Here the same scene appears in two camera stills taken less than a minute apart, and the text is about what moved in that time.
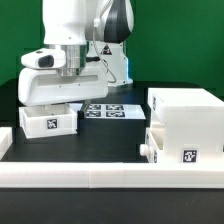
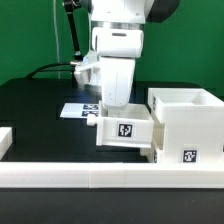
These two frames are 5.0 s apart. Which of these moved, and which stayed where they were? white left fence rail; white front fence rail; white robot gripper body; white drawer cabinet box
Moved: white robot gripper body
Stayed: white drawer cabinet box; white front fence rail; white left fence rail
